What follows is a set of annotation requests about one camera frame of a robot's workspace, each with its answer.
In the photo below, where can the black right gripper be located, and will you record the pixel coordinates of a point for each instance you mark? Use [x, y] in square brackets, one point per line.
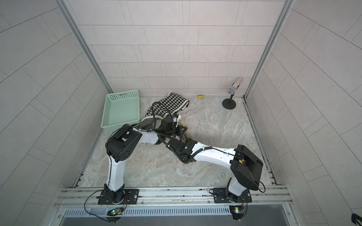
[179, 155]

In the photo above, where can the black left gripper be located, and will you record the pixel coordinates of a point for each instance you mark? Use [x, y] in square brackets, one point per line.
[179, 129]

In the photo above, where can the black white houndstooth scarf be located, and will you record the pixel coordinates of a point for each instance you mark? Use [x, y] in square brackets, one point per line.
[170, 105]

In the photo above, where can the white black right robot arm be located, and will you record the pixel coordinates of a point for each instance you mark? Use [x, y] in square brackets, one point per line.
[244, 164]

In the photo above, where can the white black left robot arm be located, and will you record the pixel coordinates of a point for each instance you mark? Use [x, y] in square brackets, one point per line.
[121, 145]

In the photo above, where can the mint green plastic basket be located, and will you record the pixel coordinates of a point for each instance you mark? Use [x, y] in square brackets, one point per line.
[121, 108]

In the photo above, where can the right green circuit board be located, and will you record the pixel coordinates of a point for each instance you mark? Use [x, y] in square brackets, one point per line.
[237, 212]

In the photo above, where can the green circuit board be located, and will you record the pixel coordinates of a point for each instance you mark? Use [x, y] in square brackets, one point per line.
[115, 212]
[237, 212]

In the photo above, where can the left green circuit board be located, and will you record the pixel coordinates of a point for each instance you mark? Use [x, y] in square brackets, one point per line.
[115, 212]

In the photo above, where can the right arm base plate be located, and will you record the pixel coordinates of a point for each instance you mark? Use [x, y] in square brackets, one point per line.
[220, 196]

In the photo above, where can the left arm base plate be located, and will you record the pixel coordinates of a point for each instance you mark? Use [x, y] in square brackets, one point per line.
[129, 196]

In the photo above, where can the aluminium mounting rail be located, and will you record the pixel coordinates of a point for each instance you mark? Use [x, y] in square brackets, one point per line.
[168, 196]

